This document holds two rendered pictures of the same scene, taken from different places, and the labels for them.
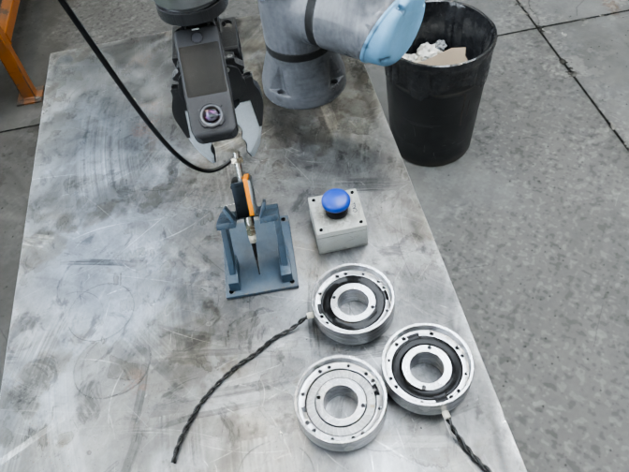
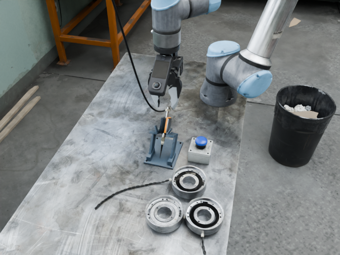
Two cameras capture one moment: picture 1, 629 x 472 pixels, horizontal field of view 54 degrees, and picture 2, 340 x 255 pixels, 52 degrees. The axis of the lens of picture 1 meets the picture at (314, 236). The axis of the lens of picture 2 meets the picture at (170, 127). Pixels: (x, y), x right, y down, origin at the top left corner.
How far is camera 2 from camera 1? 0.34 m
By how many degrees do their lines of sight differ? 16
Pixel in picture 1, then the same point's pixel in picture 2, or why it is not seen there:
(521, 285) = (304, 239)
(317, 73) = (222, 92)
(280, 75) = (207, 88)
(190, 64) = (157, 66)
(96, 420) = (76, 183)
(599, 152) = not seen: outside the picture
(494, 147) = (321, 168)
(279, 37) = (210, 73)
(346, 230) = (200, 154)
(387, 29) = (249, 82)
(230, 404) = (125, 198)
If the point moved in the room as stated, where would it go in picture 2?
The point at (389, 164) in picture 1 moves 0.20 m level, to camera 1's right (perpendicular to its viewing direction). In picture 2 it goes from (235, 138) to (294, 151)
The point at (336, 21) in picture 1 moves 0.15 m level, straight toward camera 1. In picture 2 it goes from (231, 73) to (218, 96)
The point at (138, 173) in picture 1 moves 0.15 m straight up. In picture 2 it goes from (135, 106) to (132, 74)
